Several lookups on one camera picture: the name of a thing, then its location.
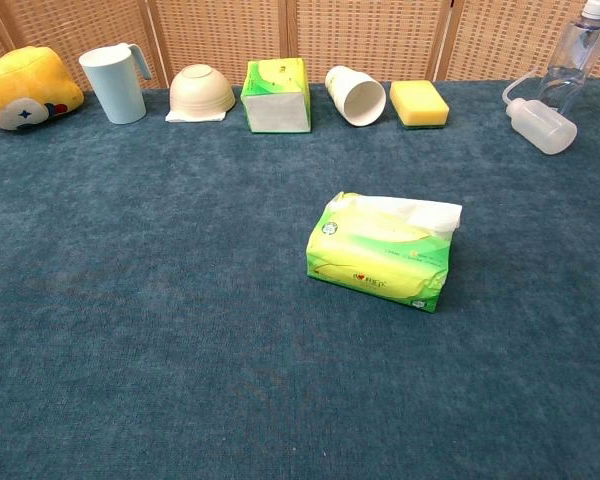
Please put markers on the green flat tissue pack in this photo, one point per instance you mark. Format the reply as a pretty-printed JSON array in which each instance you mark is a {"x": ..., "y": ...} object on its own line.
[{"x": 375, "y": 260}]

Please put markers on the blue tablecloth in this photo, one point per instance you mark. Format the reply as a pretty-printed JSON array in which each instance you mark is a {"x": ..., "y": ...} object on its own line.
[{"x": 180, "y": 300}]

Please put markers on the green cube tissue pack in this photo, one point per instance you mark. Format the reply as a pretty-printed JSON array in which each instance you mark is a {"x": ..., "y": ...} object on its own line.
[{"x": 277, "y": 107}]

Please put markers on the white paper cup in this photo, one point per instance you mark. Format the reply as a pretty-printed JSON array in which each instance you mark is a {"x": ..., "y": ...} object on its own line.
[{"x": 362, "y": 102}]

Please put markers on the white folded napkin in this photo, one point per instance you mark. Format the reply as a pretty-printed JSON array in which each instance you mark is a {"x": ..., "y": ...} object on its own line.
[{"x": 180, "y": 117}]

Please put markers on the beige upturned bowl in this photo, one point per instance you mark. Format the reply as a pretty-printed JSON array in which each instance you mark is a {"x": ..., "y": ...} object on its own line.
[{"x": 201, "y": 90}]

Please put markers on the yellow green sponge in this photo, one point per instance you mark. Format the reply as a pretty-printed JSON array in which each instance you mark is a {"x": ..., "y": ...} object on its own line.
[{"x": 420, "y": 100}]

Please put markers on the woven wooden folding screen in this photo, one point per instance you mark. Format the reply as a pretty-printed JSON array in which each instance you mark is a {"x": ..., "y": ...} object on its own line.
[{"x": 230, "y": 35}]

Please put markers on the translucent squeeze wash bottle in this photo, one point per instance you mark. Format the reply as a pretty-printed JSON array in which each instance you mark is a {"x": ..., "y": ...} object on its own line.
[{"x": 547, "y": 127}]

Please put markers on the yellow plush toy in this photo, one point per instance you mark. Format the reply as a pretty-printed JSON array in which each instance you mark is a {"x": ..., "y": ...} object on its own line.
[{"x": 27, "y": 82}]

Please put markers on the clear plastic water bottle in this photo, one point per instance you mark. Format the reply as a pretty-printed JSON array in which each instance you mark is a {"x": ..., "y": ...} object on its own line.
[{"x": 572, "y": 55}]

